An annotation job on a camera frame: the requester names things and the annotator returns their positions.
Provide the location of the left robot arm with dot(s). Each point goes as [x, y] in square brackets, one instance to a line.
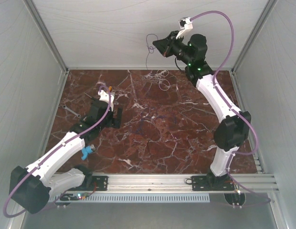
[33, 186]

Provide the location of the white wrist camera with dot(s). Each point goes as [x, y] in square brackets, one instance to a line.
[104, 97]
[185, 27]

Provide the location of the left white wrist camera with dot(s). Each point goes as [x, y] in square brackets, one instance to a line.
[104, 97]

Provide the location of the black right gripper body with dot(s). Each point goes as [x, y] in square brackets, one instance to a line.
[174, 46]

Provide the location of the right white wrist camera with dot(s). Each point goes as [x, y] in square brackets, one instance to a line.
[185, 27]

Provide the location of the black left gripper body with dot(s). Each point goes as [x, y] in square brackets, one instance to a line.
[111, 122]

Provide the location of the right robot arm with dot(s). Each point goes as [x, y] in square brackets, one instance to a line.
[233, 127]

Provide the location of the silver ratchet wrench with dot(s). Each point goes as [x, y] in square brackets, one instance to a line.
[71, 111]

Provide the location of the grey slotted cable duct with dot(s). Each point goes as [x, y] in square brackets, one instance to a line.
[136, 198]

